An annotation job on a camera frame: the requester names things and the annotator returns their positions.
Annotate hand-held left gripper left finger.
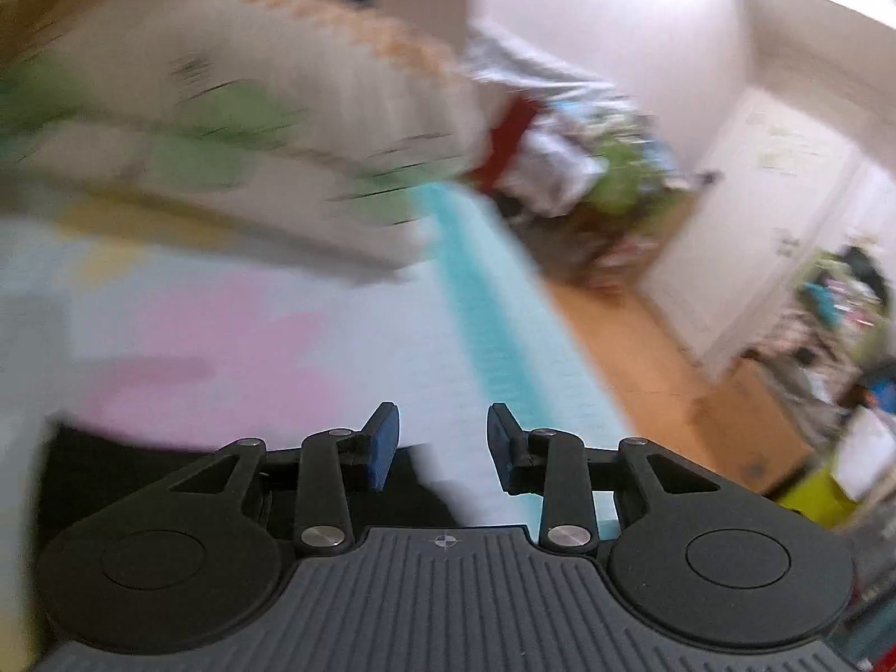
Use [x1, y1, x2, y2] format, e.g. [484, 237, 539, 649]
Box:
[168, 402, 402, 554]

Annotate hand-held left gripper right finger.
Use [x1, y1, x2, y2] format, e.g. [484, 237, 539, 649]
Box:
[486, 402, 725, 553]

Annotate black pants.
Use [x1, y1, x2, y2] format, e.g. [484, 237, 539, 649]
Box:
[38, 420, 466, 547]

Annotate floral bed sheet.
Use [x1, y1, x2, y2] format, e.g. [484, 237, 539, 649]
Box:
[0, 180, 634, 672]

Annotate leaf print pillow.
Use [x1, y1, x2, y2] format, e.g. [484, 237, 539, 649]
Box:
[0, 119, 431, 288]
[0, 0, 494, 176]

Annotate wooden chair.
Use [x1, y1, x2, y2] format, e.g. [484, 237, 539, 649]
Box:
[463, 93, 545, 192]

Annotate yellow-green container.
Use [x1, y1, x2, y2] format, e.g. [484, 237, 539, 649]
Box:
[776, 468, 861, 531]

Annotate white door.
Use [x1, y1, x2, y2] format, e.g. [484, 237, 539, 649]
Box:
[642, 86, 865, 368]

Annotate pile of colourful clutter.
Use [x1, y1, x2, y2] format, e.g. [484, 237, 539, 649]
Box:
[762, 244, 896, 438]

